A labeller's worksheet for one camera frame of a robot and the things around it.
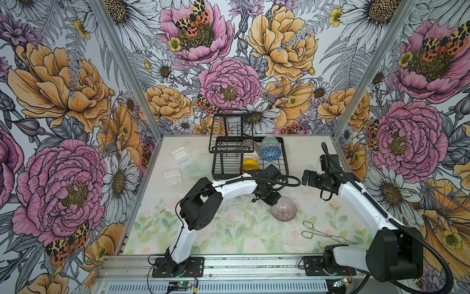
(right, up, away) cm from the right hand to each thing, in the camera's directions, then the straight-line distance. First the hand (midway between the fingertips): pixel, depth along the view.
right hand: (312, 185), depth 86 cm
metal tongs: (-3, -22, -3) cm, 22 cm away
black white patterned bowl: (-28, +20, +26) cm, 43 cm away
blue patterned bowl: (-16, +15, +23) cm, 31 cm away
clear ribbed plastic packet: (-71, +2, +17) cm, 73 cm away
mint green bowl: (-16, +22, +25) cm, 37 cm away
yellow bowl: (-29, +9, +9) cm, 31 cm away
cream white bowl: (-27, +13, +14) cm, 33 cm away
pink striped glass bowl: (-12, -12, +3) cm, 18 cm away
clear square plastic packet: (-68, +13, +26) cm, 74 cm away
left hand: (-18, -10, +2) cm, 21 cm away
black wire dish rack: (-35, +15, +1) cm, 38 cm away
